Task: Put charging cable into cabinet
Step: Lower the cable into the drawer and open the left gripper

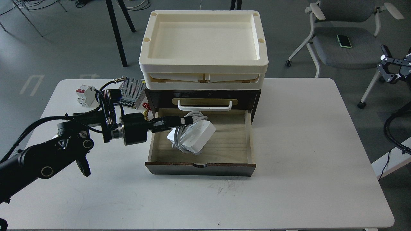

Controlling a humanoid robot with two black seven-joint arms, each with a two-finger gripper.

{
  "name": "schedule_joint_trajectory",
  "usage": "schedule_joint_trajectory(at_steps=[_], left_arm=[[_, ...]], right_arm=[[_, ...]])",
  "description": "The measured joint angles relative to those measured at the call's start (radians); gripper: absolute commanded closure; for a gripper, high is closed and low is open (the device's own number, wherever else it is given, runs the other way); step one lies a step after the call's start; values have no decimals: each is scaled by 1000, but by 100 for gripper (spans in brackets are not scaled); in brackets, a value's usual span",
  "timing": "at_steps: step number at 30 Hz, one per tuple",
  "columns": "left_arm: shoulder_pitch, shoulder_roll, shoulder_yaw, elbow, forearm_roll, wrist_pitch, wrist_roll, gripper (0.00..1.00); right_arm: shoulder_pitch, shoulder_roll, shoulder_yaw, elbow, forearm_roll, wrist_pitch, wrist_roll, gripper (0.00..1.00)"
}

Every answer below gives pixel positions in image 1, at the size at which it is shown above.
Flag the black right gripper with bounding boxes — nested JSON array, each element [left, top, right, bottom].
[[376, 45, 411, 84]]

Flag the cream plastic tray top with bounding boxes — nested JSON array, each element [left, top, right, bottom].
[[139, 10, 269, 90]]

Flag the black table leg stand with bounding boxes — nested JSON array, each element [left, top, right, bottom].
[[105, 0, 136, 68]]

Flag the open wooden drawer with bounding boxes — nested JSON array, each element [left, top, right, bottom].
[[145, 110, 256, 177]]

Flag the dark wooden cabinet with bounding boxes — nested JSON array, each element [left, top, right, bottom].
[[145, 89, 261, 124]]

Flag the brass valve red handle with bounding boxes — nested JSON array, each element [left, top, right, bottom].
[[142, 102, 151, 120]]

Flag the metal mesh power supply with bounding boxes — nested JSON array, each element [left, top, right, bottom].
[[119, 78, 146, 109]]

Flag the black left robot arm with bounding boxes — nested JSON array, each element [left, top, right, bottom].
[[0, 86, 194, 203]]

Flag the white power strip with cable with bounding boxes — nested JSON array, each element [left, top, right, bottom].
[[167, 111, 216, 155]]

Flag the grey office chair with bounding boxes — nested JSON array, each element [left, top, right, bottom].
[[285, 0, 405, 109]]

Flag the white drawer handle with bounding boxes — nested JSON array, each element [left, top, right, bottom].
[[178, 100, 232, 112]]

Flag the white red circuit breaker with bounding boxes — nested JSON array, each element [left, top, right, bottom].
[[76, 84, 96, 107]]

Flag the green smartphone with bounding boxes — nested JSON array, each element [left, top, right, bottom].
[[337, 35, 352, 48]]

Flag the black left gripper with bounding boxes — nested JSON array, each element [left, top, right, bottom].
[[120, 112, 194, 146]]

